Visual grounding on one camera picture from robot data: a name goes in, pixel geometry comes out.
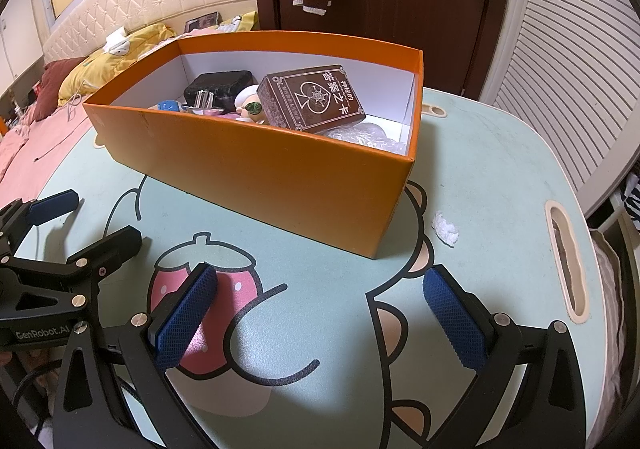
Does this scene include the brown card deck box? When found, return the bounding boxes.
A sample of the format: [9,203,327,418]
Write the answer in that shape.
[257,63,367,134]

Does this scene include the brown pillow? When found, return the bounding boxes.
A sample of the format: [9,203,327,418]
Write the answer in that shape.
[20,56,91,124]

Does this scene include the beige striped cloth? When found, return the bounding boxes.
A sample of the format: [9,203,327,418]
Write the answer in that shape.
[582,224,628,430]

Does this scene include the white doll figurine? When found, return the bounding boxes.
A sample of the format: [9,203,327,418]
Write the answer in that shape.
[234,84,266,122]

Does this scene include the zebra print garment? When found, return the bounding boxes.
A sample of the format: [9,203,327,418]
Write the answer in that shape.
[620,179,640,230]

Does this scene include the yellow blanket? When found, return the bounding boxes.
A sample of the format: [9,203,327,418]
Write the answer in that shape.
[57,23,178,107]

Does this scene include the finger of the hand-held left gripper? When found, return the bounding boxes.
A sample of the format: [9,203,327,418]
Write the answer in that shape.
[10,225,143,312]
[0,190,79,262]

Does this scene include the dark brown wooden door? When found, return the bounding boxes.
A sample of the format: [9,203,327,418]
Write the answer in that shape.
[250,0,516,100]

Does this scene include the dark photo card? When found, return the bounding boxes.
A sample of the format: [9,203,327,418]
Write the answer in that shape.
[184,11,221,34]

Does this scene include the white cabinet doors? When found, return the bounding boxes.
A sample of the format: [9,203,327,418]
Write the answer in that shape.
[0,0,48,100]

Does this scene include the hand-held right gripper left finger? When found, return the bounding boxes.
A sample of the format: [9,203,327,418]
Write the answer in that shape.
[52,263,221,449]

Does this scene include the pink quilted blanket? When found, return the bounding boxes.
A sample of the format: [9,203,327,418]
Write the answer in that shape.
[0,101,101,190]

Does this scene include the black quilted pouch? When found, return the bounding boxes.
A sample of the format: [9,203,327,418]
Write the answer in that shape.
[183,70,254,112]

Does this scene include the crumpled white tissue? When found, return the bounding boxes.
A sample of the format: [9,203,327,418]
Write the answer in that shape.
[431,210,460,246]

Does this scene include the pink glitter round case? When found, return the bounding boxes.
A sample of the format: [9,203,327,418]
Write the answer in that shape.
[190,108,241,120]

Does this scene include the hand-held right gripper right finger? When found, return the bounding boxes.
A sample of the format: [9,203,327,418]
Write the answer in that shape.
[422,264,586,449]

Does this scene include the orange cardboard box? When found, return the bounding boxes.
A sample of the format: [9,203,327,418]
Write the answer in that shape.
[82,30,425,261]

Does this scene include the white louvered closet door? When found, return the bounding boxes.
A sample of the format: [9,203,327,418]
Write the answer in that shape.
[480,0,640,200]

